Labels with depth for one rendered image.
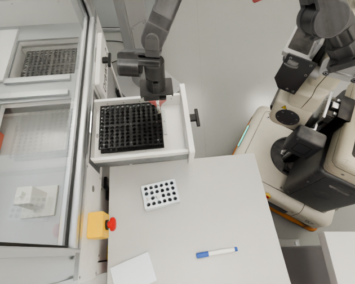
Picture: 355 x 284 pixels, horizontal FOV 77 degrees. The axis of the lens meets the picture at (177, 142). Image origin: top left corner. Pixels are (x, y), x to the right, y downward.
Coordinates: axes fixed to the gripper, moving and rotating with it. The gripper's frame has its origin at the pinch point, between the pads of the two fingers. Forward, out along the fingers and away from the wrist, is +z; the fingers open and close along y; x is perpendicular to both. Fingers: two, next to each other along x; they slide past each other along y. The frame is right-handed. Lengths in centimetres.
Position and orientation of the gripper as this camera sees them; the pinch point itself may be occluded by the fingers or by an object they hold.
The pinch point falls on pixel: (158, 103)
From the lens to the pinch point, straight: 79.3
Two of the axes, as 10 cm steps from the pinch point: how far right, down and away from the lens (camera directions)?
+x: 1.1, 8.9, -4.4
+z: -0.2, 4.4, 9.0
